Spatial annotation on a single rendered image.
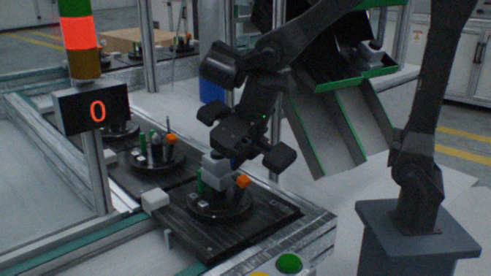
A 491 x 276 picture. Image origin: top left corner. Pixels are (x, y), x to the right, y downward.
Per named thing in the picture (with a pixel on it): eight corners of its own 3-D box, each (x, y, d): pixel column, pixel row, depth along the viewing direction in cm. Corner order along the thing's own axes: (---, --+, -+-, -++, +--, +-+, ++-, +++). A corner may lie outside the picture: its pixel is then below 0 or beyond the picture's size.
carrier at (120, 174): (224, 171, 102) (223, 125, 97) (138, 207, 88) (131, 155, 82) (174, 141, 118) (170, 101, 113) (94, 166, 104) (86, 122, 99)
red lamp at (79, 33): (101, 47, 67) (97, 16, 65) (71, 51, 64) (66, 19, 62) (90, 42, 70) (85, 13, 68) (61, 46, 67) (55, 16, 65)
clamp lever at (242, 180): (242, 205, 80) (251, 179, 75) (234, 209, 79) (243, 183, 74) (231, 193, 82) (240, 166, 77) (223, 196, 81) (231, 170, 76)
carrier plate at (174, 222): (299, 215, 85) (300, 207, 84) (207, 269, 70) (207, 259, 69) (228, 173, 101) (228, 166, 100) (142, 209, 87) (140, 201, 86)
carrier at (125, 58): (174, 60, 207) (172, 36, 202) (131, 69, 193) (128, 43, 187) (151, 53, 224) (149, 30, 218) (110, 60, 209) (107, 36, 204)
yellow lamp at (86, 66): (106, 75, 69) (101, 47, 67) (77, 81, 66) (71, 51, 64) (94, 70, 72) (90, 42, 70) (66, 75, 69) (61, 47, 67)
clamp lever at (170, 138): (173, 160, 97) (177, 137, 93) (166, 163, 96) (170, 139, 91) (166, 150, 99) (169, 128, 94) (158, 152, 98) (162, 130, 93)
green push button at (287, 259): (305, 269, 70) (305, 261, 69) (288, 280, 67) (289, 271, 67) (288, 258, 73) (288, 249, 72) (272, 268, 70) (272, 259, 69)
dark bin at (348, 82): (359, 85, 89) (374, 58, 84) (313, 95, 83) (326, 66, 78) (293, 16, 104) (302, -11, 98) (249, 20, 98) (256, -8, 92)
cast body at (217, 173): (237, 185, 82) (236, 154, 79) (219, 192, 79) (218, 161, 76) (212, 169, 87) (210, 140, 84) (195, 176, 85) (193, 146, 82)
